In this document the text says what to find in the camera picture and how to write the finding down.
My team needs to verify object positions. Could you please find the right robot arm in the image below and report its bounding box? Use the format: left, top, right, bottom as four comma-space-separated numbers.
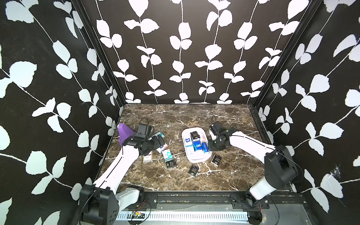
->
208, 121, 304, 204

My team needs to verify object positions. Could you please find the teal bear tissue pack back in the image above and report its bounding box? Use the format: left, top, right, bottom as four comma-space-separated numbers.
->
155, 132, 165, 138

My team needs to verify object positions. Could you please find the white perforated cable duct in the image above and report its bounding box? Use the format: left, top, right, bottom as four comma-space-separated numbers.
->
115, 211, 249, 223

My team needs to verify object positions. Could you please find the white plastic storage box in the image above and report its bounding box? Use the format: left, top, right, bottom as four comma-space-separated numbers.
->
181, 127, 212, 163

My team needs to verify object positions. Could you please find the black Face tissue pack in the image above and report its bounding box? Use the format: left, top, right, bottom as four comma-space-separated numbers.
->
190, 131, 200, 141

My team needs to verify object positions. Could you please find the black tissue pack front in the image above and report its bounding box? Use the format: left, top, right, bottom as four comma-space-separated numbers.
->
188, 165, 199, 177

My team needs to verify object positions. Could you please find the dark blue Tempo tissue pack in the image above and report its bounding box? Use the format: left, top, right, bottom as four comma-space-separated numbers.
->
193, 141, 203, 152

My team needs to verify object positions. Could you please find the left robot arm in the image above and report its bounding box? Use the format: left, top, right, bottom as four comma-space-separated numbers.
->
78, 134, 165, 225

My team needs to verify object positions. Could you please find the teal bear tissue pack front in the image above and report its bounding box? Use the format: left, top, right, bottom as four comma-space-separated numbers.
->
162, 149, 173, 162

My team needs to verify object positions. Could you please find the blue patterned tissue pack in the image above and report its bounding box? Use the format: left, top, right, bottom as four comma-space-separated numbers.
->
202, 142, 209, 153

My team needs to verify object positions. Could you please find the black mounting rail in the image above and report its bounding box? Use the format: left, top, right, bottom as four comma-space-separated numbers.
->
126, 191, 307, 211

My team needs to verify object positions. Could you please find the white red tissue pack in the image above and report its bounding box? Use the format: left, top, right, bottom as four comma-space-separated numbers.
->
143, 151, 153, 163

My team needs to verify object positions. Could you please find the teal bear tissue pack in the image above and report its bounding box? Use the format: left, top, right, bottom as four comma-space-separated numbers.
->
162, 149, 173, 162
155, 132, 165, 138

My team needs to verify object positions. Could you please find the purple plastic object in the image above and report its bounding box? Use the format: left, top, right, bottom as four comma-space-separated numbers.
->
118, 123, 134, 147

